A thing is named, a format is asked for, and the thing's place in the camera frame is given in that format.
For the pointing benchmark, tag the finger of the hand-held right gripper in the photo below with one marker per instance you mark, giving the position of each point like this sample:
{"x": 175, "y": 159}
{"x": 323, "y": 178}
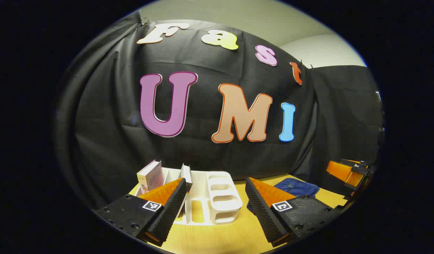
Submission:
{"x": 342, "y": 171}

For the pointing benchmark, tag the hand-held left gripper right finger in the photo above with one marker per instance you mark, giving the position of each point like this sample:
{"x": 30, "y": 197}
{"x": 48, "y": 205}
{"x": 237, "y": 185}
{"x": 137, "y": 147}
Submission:
{"x": 262, "y": 211}

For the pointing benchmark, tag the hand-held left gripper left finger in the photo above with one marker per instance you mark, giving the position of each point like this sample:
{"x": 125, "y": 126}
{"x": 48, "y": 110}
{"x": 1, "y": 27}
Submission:
{"x": 171, "y": 211}

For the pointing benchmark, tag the pink cover book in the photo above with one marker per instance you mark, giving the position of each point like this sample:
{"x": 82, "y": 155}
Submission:
{"x": 150, "y": 178}

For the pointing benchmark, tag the face cover book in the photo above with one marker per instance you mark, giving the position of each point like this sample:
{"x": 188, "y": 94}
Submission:
{"x": 186, "y": 174}

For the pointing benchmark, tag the blue schoolbag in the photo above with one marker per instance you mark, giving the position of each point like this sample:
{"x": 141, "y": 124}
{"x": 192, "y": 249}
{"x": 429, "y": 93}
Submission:
{"x": 298, "y": 187}

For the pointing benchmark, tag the white plastic bookshelf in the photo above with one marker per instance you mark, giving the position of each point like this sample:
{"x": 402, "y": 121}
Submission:
{"x": 220, "y": 197}

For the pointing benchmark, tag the black backdrop cloth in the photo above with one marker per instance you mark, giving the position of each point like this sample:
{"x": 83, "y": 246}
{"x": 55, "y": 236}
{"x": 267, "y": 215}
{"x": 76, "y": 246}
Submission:
{"x": 114, "y": 141}

